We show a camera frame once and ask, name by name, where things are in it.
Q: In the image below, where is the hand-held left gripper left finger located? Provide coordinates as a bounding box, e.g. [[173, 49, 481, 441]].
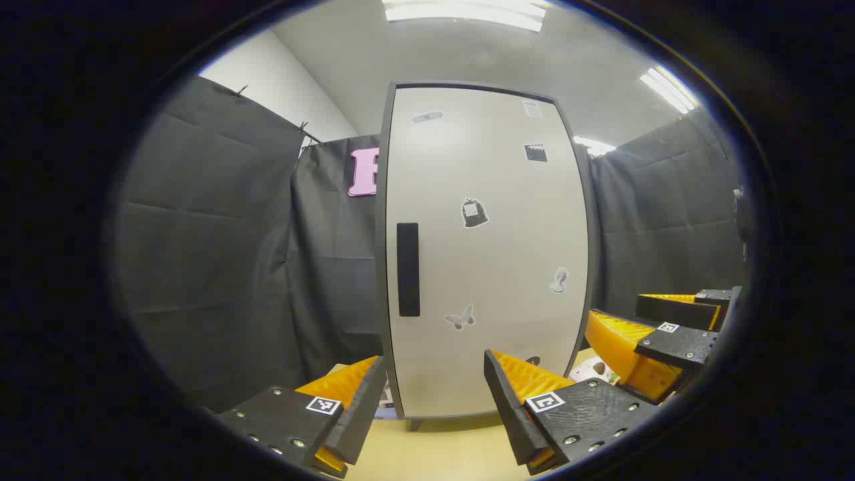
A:
[[215, 355, 388, 479]]

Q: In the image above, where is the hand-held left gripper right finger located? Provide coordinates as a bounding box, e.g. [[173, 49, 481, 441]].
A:
[[484, 349, 662, 476]]

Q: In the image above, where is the dark grey cabinet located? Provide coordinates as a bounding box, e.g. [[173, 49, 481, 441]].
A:
[[374, 80, 600, 432]]

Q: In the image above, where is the black door handle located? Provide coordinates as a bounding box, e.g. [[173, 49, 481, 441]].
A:
[[397, 222, 421, 317]]

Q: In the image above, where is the ceiling light panel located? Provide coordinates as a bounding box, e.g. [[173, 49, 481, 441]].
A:
[[639, 65, 700, 115], [383, 0, 550, 32], [572, 136, 617, 158]]

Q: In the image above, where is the black backdrop cloth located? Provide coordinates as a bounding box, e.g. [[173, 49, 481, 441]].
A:
[[115, 75, 750, 412]]

